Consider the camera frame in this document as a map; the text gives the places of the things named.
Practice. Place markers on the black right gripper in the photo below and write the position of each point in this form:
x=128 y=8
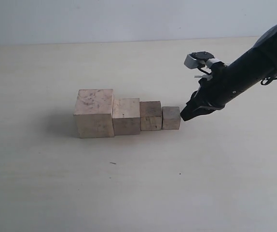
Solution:
x=212 y=95

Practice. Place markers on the smallest wooden cube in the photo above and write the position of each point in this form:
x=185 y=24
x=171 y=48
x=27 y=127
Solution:
x=170 y=118

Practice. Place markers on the third largest wooden cube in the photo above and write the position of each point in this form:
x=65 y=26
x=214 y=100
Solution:
x=150 y=115

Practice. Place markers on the second largest wooden cube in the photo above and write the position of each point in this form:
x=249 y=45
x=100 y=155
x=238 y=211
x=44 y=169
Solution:
x=126 y=116

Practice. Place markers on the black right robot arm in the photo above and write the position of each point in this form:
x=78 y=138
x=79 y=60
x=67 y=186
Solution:
x=257 y=65

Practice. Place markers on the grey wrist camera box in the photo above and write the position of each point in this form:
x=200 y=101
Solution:
x=201 y=59

